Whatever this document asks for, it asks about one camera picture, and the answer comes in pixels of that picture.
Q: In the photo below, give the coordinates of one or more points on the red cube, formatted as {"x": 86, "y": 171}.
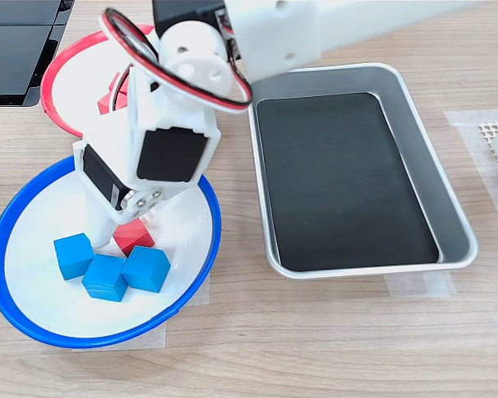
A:
{"x": 105, "y": 105}
{"x": 118, "y": 85}
{"x": 133, "y": 239}

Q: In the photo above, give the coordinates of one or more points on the red-rimmed white plate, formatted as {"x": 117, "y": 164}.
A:
{"x": 70, "y": 83}

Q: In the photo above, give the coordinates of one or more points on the steel tray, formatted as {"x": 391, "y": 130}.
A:
{"x": 423, "y": 166}

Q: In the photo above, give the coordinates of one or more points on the blue-rimmed white plate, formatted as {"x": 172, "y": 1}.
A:
{"x": 37, "y": 290}

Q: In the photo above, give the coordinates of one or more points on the blue cube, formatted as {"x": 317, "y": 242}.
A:
{"x": 145, "y": 269}
{"x": 103, "y": 278}
{"x": 72, "y": 255}

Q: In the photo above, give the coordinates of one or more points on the pale perforated plate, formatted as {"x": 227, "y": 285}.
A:
{"x": 491, "y": 128}

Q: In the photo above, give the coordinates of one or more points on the black mat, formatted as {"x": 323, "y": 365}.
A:
{"x": 336, "y": 186}

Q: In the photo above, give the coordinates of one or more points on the clear tape strip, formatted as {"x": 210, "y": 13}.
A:
{"x": 149, "y": 338}
{"x": 419, "y": 284}
{"x": 201, "y": 290}
{"x": 473, "y": 166}

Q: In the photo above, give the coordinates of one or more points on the black glossy device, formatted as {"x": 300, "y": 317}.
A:
{"x": 12, "y": 62}

